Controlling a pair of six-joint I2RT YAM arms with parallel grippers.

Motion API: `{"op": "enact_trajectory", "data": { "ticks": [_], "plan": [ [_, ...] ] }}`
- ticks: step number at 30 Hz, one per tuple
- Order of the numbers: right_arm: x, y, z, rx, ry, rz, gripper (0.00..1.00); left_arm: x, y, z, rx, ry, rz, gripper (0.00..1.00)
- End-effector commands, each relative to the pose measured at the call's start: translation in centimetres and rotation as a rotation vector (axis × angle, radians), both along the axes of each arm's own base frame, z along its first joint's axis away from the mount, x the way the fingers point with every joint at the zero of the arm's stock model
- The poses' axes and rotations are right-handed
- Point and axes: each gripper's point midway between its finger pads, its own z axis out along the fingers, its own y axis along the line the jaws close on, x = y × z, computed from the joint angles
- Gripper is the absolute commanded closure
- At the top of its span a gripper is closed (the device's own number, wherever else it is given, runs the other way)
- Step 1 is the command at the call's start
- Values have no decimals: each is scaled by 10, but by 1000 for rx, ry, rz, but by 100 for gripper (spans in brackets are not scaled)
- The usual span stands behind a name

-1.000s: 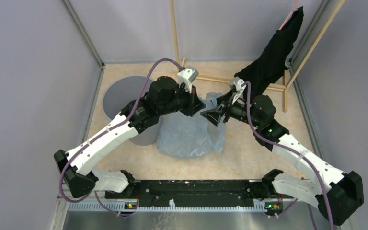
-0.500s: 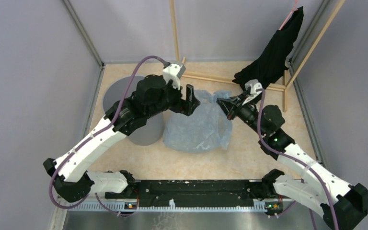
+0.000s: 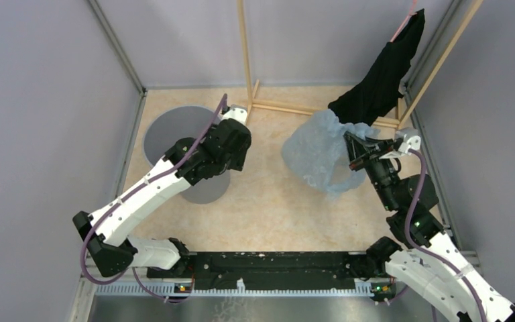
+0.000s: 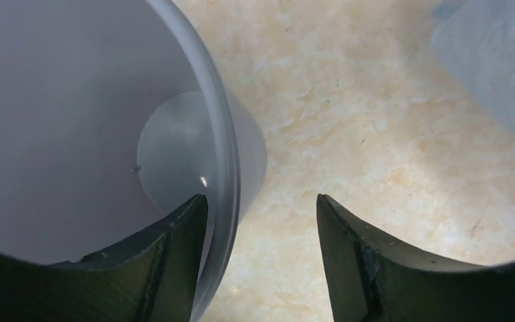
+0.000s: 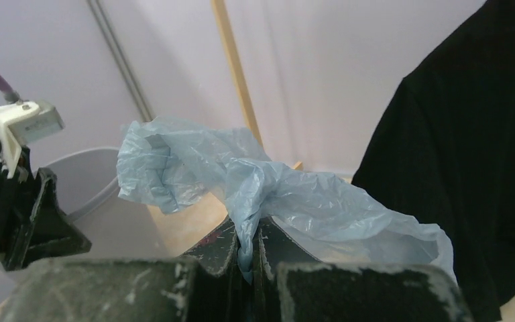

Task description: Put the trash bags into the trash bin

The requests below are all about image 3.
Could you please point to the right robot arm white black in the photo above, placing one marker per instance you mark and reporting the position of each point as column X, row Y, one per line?
column 422, row 255

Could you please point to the pink clothes hanger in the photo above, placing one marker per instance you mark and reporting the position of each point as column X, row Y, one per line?
column 412, row 11

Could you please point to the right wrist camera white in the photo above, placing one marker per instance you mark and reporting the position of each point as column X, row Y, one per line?
column 405, row 140

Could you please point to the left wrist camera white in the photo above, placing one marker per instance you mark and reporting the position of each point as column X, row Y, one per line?
column 236, row 112

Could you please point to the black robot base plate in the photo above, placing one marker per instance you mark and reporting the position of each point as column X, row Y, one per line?
column 277, row 271

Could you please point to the black hanging garment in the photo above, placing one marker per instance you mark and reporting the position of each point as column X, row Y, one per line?
column 378, row 92

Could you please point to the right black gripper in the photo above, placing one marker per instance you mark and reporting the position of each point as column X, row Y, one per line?
column 356, row 147

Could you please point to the grey plastic trash bin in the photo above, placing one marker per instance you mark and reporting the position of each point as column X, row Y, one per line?
column 172, row 125

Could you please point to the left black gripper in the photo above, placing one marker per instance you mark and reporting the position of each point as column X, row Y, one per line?
column 238, row 160

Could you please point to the white slotted cable duct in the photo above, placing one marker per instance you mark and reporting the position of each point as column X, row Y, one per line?
column 185, row 289

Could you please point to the light blue trash bag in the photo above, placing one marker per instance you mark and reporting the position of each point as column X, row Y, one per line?
column 316, row 153

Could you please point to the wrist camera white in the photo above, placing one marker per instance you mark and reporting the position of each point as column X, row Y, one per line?
column 236, row 112
column 405, row 140

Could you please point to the wooden clothes rack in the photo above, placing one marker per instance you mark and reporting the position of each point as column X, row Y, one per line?
column 454, row 22

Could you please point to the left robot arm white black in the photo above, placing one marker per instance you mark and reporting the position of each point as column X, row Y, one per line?
column 106, row 232

